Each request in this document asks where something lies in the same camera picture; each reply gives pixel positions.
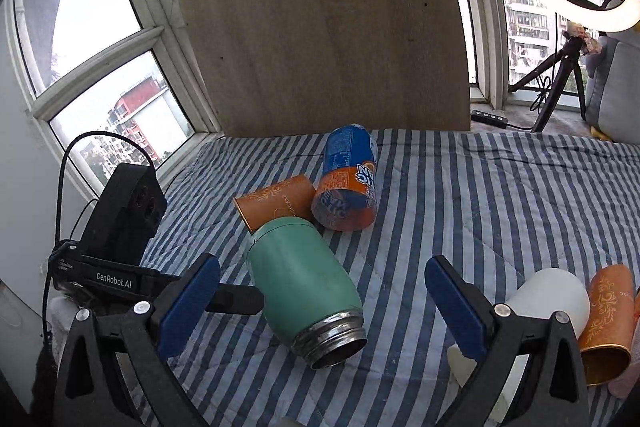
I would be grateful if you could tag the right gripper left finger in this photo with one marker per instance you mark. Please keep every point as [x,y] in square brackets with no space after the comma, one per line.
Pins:
[90,389]

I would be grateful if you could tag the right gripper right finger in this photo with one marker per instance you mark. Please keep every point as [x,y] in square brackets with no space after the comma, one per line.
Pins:
[522,355]

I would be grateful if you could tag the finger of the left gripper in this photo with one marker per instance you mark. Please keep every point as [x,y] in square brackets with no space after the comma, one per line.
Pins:
[236,299]

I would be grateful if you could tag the green thermos bottle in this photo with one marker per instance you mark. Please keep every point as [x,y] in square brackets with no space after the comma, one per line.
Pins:
[310,302]

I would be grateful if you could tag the orange patterned cup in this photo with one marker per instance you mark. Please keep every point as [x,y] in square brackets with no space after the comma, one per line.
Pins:
[605,343]

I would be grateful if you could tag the orange metallic cup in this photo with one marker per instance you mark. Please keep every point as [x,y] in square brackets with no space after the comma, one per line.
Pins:
[289,198]

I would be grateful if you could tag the blue orange paper cup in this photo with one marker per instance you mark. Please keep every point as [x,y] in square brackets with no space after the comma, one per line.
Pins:
[345,199]

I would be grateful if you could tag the striped blue white quilt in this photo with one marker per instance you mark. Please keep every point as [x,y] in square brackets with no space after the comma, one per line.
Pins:
[499,206]

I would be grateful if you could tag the black power strip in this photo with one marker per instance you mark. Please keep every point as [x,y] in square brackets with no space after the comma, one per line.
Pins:
[489,119]

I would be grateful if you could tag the large grey penguin plush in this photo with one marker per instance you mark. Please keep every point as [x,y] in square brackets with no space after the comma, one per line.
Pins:
[613,86]

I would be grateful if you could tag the wooden board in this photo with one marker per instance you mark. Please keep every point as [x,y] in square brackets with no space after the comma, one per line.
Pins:
[283,67]

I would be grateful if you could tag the black tripod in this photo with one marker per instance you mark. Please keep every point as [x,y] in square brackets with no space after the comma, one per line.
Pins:
[564,62]

